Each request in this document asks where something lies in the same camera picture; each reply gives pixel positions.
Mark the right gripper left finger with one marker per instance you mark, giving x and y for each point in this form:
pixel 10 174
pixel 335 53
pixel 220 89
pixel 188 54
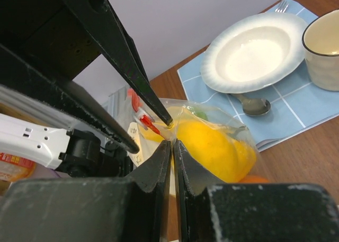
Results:
pixel 130 208

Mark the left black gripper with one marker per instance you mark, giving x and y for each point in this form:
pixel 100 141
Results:
pixel 47 30

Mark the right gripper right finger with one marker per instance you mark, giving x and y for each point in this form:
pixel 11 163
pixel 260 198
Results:
pixel 211 210

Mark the clear zip top bag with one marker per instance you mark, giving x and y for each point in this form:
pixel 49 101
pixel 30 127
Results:
pixel 146 128

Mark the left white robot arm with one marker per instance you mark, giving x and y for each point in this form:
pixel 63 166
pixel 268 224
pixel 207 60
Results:
pixel 73 152

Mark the orange fake fruit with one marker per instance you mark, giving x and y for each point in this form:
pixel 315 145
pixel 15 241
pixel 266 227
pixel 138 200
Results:
pixel 254 179

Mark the yellow fake bell pepper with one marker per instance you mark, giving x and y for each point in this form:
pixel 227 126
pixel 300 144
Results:
pixel 214 138

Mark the metal spoon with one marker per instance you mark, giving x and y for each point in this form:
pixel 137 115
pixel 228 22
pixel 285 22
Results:
pixel 253 106

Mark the blue checkered cloth mat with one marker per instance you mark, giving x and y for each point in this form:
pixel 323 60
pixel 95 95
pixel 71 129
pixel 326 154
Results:
pixel 297 104

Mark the white ceramic bowl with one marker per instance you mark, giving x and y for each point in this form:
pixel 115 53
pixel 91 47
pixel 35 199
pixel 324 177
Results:
pixel 254 53

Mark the cream enamel mug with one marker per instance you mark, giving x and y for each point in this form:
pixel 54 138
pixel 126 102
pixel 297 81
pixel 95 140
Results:
pixel 320 41

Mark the metal fork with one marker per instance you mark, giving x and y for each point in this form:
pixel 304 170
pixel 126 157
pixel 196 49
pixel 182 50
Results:
pixel 282 6

